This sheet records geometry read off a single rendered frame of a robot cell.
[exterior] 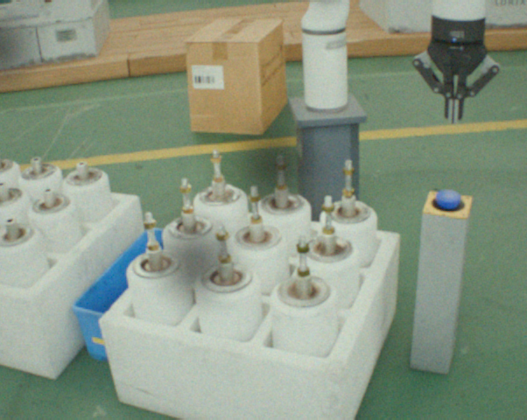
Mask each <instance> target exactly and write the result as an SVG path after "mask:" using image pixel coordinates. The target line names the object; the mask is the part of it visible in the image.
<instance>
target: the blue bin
mask: <svg viewBox="0 0 527 420"><path fill-rule="evenodd" d="M163 232H164V229H163V228H156V227H155V228H154V234H155V240H156V242H158V244H159V247H160V248H161V250H163V249H164V243H163V238H162V234H163ZM148 242H149V237H148V230H147V229H146V230H145V231H143V233H142V234H141V235H140V236H139V237H138V238H137V239H136V240H135V241H134V242H133V243H132V244H131V245H130V246H129V247H128V248H127V249H126V250H125V251H124V252H123V253H122V254H121V255H120V256H118V257H117V259H115V261H114V262H112V263H111V264H110V265H109V267H108V268H107V269H106V270H105V271H104V272H103V273H102V274H101V275H100V276H99V277H98V278H97V279H96V280H95V281H94V282H93V283H92V284H91V286H89V287H88V288H87V289H86V290H85V291H84V292H83V293H82V294H81V295H80V296H79V297H78V299H77V300H76V301H75V302H74V303H73V304H72V309H73V312H74V315H76V317H77V319H78V323H79V326H80V329H81V331H82V334H83V337H84V339H85V342H86V345H87V348H88V353H89V355H90V357H92V358H95V359H98V360H99V361H105V362H108V363H109V357H108V355H107V352H106V348H105V344H104V340H103V336H102V329H101V325H100V324H99V319H100V318H102V317H103V316H104V315H105V314H106V312H109V311H110V309H111V307H112V305H113V304H114V303H115V302H116V301H117V300H118V299H119V297H121V296H122V294H124V292H125V291H126V290H128V289H129V287H130V286H129V280H128V279H127V276H126V273H127V269H128V268H129V266H130V265H131V264H132V262H133V261H134V260H135V259H136V258H137V257H138V256H140V255H142V254H143V253H146V252H147V250H146V249H147V243H148Z"/></svg>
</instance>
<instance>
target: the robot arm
mask: <svg viewBox="0 0 527 420"><path fill-rule="evenodd" d="M306 1H310V5H309V7H308V9H307V11H306V14H305V15H304V16H303V17H302V19H301V27H302V43H303V69H304V92H305V102H306V109H308V110H309V111H312V112H313V113H316V114H333V113H338V112H341V111H343V110H345V109H346V108H347V107H348V75H347V40H346V22H347V20H348V15H349V9H350V8H349V0H306ZM494 6H495V0H432V2H431V9H432V15H431V39H430V42H429V44H428V46H427V50H426V51H425V52H423V53H422V54H420V55H416V56H415V59H414V60H413V61H412V64H413V66H415V67H416V69H417V70H418V72H419V73H420V75H421V76H422V77H423V79H424V80H425V82H426V84H427V85H428V87H429V88H430V89H431V90H432V92H433V93H435V94H440V95H443V96H444V97H445V107H444V111H445V118H446V119H449V123H458V121H459V120H461V119H462V118H463V116H464V114H463V110H464V101H465V99H466V98H468V97H475V96H476V95H477V94H478V93H480V91H481V90H482V89H483V88H484V87H485V86H486V85H487V84H488V83H489V82H490V81H491V80H492V79H494V78H495V76H496V75H497V74H498V73H499V70H500V66H501V64H500V62H499V61H493V60H492V59H491V58H490V57H489V56H488V55H487V47H486V46H485V43H484V41H485V35H484V32H485V24H486V8H491V7H494ZM430 57H431V59H432V61H433V62H434V64H435V65H436V67H437V68H438V69H439V70H440V71H441V72H442V73H443V83H442V82H441V81H440V80H439V78H438V77H437V76H436V74H435V73H434V72H433V70H432V69H431V68H430V65H431V61H430ZM482 62H483V63H484V65H483V66H482V69H481V70H482V71H483V73H482V75H481V76H480V77H479V78H478V79H477V80H476V81H475V82H474V83H473V84H472V85H471V86H467V87H466V85H467V77H468V76H470V75H471V74H472V73H473V72H474V71H475V69H476V68H477V67H478V66H479V65H480V64H481V63H482ZM455 75H457V76H458V78H457V80H458V82H457V88H456V93H455V94H454V76H455Z"/></svg>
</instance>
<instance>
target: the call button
mask: <svg viewBox="0 0 527 420"><path fill-rule="evenodd" d="M460 198H461V196H460V195H459V193H458V192H456V191H452V190H443V191H440V192H438V193H437V194H436V200H437V202H439V205H440V206H441V207H444V208H454V207H457V206H458V205H459V204H460Z"/></svg>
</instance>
